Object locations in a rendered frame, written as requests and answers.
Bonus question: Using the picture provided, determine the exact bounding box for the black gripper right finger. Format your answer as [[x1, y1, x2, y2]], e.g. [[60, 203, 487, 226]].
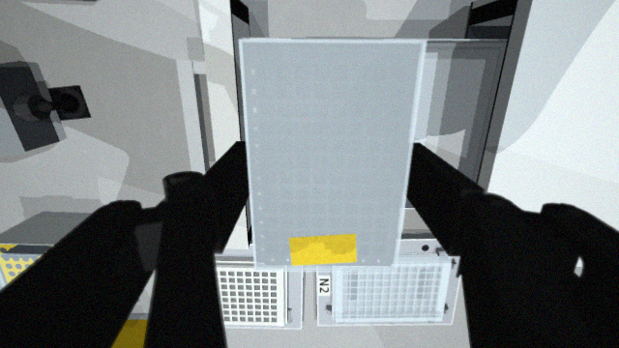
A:
[[406, 142, 619, 348]]

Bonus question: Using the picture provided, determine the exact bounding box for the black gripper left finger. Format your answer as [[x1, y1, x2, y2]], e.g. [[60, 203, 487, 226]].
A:
[[0, 141, 250, 348]]

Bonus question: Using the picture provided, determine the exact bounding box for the grey box with green button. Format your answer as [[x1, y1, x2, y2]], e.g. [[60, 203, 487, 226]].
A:
[[0, 67, 91, 158]]

